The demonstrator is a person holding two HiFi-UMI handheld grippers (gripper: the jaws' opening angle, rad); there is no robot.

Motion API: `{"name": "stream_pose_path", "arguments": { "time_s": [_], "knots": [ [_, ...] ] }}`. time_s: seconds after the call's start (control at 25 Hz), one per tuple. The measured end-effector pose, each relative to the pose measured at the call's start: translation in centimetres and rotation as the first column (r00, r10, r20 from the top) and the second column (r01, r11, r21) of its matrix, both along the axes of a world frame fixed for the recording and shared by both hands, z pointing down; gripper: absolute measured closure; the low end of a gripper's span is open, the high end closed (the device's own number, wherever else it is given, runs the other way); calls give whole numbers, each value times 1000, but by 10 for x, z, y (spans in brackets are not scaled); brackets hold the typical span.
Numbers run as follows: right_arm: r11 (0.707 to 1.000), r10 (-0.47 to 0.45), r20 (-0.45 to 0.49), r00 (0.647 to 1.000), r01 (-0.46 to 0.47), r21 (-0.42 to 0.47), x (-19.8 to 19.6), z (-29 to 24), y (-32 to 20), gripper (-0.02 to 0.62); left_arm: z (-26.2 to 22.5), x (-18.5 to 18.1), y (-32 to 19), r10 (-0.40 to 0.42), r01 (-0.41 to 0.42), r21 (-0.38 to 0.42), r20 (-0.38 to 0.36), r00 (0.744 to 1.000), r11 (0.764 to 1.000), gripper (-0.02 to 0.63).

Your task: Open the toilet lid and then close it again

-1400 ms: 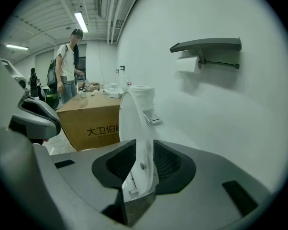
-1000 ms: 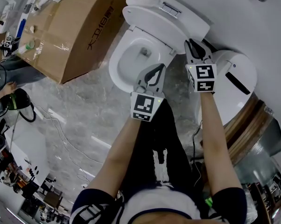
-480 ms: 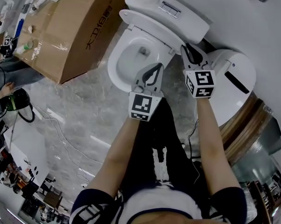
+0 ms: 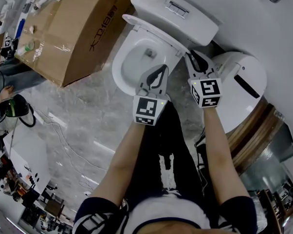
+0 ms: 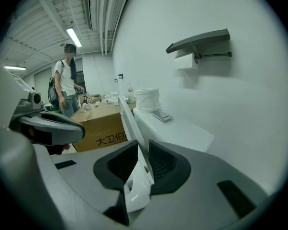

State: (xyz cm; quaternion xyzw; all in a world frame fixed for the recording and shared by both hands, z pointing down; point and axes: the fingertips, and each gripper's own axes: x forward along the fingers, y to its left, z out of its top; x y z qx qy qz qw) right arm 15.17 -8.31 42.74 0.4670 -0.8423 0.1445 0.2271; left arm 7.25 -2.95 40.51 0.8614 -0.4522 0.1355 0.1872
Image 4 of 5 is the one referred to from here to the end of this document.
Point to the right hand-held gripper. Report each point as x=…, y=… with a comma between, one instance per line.
x=207, y=91

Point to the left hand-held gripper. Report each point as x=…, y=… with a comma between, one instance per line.
x=146, y=108

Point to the person's right forearm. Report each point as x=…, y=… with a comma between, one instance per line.
x=222, y=155

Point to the person's left forearm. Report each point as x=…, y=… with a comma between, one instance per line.
x=122, y=160

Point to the white toilet with flush button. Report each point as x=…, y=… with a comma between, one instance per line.
x=195, y=25

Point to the white oval bin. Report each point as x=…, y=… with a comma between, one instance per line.
x=236, y=101

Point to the person's black trousers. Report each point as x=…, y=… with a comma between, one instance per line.
x=166, y=135

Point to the person's black white shoe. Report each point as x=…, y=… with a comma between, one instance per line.
x=201, y=152

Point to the brown wooden step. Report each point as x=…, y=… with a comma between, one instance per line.
x=253, y=135

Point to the large brown cardboard box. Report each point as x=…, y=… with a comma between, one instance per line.
x=73, y=33

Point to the shiny steel panel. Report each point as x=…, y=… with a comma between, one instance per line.
x=268, y=160

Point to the person's white navy shirt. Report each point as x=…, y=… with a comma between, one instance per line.
x=166, y=213

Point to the small white scrap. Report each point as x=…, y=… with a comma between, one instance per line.
x=32, y=29

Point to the white bottle with green cap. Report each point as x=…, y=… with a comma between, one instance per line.
x=24, y=49

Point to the white box cabinet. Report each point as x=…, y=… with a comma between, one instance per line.
x=29, y=155

